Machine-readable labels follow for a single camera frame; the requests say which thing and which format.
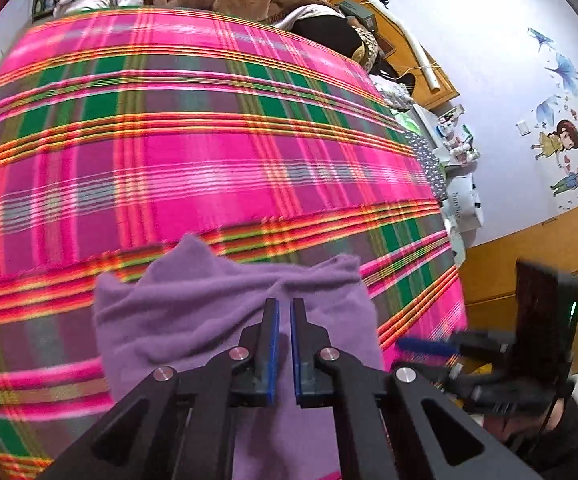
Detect wooden headboard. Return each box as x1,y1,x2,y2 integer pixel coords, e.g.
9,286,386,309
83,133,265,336
329,0,460,108

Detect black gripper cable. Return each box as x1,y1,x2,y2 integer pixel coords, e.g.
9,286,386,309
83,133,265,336
534,400,558,461

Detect white floral cloth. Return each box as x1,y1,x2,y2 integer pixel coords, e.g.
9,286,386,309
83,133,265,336
369,75,412,111

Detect white storage box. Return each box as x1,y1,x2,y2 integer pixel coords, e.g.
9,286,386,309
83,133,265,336
414,105,480,166

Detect purple fleece pants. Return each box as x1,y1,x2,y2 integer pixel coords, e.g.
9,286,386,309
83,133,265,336
94,234,385,480

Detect black cushion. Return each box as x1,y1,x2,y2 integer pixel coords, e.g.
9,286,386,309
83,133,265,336
289,14,362,61

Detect leopard print bag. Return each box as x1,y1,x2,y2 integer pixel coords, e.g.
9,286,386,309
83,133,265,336
351,27,380,73

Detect green plastic bag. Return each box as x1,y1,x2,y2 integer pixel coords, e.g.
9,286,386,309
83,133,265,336
396,110,427,136

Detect grey box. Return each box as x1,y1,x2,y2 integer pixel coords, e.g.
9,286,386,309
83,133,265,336
341,0,377,28

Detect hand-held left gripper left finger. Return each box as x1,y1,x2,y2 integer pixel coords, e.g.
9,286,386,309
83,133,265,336
36,297,281,480

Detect row of small bottles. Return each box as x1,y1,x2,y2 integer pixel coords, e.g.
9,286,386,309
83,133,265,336
436,112,481,166

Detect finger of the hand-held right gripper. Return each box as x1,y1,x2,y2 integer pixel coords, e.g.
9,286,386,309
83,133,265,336
397,331,516,360
439,360,515,396

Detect white cardboard box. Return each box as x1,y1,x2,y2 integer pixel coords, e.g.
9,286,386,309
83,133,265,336
446,174,486,233

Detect cartoon wall stickers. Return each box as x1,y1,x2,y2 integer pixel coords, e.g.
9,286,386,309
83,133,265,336
526,27,578,201

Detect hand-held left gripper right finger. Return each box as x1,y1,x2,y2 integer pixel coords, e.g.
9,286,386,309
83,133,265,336
290,297,545,480

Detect white plastic pipe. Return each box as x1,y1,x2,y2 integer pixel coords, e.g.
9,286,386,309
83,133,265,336
399,25,441,92

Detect pink plaid blanket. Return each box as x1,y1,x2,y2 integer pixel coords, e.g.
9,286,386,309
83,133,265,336
0,6,470,480

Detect grey dotted cloth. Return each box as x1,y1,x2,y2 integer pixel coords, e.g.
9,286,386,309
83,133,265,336
406,132,450,201

